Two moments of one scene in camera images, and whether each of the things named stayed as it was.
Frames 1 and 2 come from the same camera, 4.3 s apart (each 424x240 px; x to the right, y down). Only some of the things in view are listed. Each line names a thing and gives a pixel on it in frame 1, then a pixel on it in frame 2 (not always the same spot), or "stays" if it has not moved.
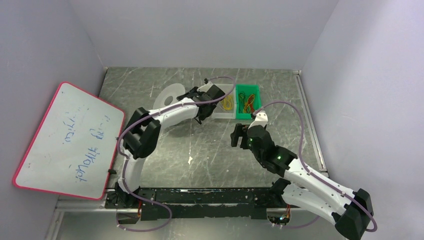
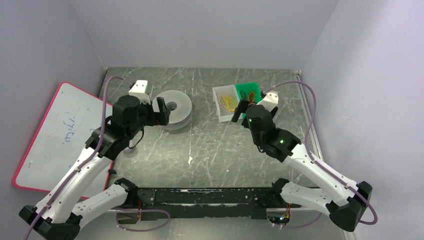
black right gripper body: x=239 y=135 -> x=241 y=109
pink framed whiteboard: x=72 y=149 stays
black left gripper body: x=201 y=108 -> x=159 y=112
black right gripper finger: x=238 y=132 -> x=241 y=108
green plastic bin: x=248 y=100 stays
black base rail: x=158 y=204 stays
